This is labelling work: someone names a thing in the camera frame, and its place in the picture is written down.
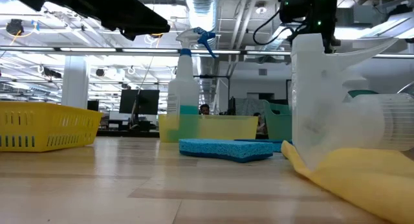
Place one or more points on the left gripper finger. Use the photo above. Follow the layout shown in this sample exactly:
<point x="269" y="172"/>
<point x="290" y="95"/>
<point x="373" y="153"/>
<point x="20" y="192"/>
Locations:
<point x="106" y="7"/>

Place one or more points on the blue-trigger spray bottle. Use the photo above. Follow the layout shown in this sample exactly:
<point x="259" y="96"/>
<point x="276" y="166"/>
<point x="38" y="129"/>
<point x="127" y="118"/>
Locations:
<point x="182" y="97"/>

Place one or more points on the light blue sponge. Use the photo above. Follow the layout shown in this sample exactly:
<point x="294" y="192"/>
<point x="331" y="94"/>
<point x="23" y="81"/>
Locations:
<point x="226" y="149"/>

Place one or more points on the clear pump bottle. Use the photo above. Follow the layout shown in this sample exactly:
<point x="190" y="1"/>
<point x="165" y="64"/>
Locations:
<point x="310" y="97"/>

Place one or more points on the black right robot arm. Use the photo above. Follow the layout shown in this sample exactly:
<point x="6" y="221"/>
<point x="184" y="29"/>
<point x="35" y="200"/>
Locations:
<point x="323" y="10"/>

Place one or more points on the white building column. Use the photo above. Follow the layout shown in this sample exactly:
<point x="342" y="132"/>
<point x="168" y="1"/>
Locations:
<point x="75" y="81"/>

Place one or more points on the black computer monitor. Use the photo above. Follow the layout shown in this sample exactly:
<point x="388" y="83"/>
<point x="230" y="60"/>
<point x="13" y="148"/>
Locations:
<point x="139" y="102"/>

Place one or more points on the yellow slotted basket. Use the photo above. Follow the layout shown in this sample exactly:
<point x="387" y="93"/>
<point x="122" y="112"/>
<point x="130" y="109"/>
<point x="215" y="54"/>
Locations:
<point x="42" y="127"/>

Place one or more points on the person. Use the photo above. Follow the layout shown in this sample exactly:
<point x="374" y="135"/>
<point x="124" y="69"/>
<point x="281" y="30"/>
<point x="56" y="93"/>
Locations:
<point x="204" y="109"/>
<point x="258" y="118"/>

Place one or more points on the yellow translucent tray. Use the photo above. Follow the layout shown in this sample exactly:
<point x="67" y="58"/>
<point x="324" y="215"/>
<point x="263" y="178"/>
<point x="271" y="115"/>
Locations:
<point x="226" y="128"/>

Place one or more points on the teal plastic bin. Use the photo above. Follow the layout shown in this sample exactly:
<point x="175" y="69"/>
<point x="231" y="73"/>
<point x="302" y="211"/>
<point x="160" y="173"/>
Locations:
<point x="277" y="125"/>

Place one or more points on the yellow cloth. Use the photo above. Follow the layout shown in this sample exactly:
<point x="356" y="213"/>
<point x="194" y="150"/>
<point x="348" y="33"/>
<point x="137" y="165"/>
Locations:
<point x="365" y="175"/>

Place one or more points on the silver ventilation duct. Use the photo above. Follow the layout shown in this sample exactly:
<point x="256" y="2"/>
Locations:
<point x="202" y="7"/>

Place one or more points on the black aluminium table frame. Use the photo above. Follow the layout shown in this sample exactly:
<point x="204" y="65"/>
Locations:
<point x="129" y="133"/>

